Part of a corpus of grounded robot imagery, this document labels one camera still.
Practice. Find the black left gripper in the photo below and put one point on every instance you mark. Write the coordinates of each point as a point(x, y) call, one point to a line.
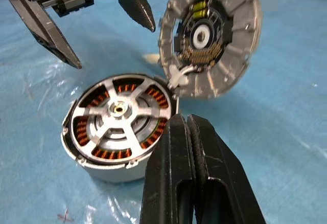
point(69, 1)

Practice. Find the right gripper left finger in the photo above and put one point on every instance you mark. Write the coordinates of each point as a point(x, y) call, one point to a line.
point(168, 162)

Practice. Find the motor base with copper windings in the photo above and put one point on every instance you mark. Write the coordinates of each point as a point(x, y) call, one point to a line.
point(102, 132)

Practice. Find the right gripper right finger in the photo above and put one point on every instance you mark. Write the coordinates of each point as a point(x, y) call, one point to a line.
point(219, 183)

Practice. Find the blue plastic table sheet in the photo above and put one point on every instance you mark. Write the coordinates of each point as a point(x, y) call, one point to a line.
point(281, 132)

